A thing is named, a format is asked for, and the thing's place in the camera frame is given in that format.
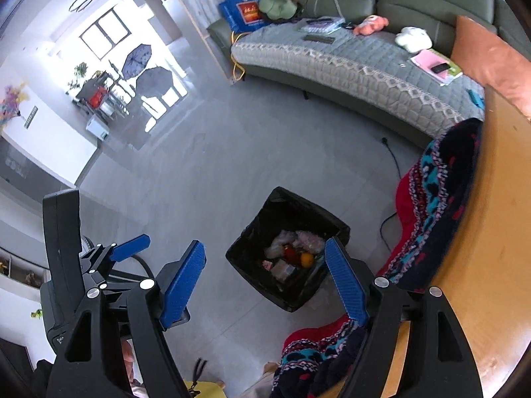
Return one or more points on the red round plastic lid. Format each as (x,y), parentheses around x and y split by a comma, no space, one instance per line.
(291,254)

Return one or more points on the person's left hand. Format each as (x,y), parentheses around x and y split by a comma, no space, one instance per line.
(136,387)

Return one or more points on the grey umbrella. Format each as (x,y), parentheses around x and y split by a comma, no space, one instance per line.
(154,82)

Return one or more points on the black trash bin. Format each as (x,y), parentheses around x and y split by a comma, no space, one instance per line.
(281,252)

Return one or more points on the grey quilted sofa cover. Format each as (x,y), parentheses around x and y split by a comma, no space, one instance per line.
(370,75)

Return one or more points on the orange cushion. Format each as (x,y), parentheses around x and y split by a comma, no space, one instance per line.
(488,60)

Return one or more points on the green hat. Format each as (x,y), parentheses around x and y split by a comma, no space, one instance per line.
(278,11)

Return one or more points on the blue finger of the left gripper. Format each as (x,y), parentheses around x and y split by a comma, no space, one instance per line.
(130,248)

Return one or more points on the pink and green books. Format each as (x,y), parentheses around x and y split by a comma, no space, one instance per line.
(428,58)

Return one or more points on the ring ceiling lamp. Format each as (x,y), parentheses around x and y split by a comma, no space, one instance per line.
(79,5)

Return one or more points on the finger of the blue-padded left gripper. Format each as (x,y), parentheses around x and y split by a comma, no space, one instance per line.
(92,365)

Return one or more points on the blue umbrella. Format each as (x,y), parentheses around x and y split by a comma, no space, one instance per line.
(136,61)

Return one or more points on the pink mesh plastic bag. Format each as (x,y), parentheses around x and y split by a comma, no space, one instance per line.
(309,242)

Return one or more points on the black phone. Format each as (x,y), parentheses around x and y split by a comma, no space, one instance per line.
(440,68)

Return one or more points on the blue shopping bag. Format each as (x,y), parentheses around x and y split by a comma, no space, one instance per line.
(243,16)

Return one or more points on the clear packet on sofa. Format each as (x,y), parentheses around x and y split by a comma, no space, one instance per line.
(322,25)

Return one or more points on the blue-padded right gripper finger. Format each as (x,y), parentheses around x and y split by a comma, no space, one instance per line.
(413,341)

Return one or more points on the black remote control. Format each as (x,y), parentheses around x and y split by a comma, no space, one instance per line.
(319,38)

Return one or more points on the white plush toy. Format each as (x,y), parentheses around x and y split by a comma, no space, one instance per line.
(413,39)

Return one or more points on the orange fruit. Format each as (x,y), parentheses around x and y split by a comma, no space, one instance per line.
(307,260)

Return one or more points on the colourful knitted blanket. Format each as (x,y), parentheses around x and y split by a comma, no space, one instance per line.
(430,202)

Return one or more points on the pink plush toy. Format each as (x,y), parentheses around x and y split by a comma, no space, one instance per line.
(371,24)

